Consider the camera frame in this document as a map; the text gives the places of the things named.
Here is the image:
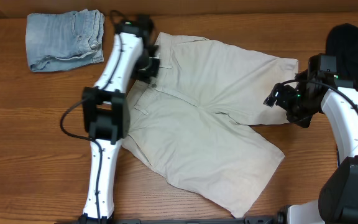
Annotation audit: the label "folded light blue jeans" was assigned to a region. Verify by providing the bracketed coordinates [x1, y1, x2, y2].
[25, 9, 105, 72]

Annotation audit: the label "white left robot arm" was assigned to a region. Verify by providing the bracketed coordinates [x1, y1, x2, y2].
[80, 22, 298, 223]

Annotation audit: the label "beige khaki shorts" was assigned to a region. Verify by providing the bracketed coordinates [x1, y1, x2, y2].
[123, 33, 298, 218]

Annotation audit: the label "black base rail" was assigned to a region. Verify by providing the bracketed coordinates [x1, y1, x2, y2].
[56, 212, 287, 224]

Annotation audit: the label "black garment pile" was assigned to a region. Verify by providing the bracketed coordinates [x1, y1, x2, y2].
[326, 23, 358, 91]

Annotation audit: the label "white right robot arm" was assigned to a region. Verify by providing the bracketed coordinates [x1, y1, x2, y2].
[264, 54, 358, 223]

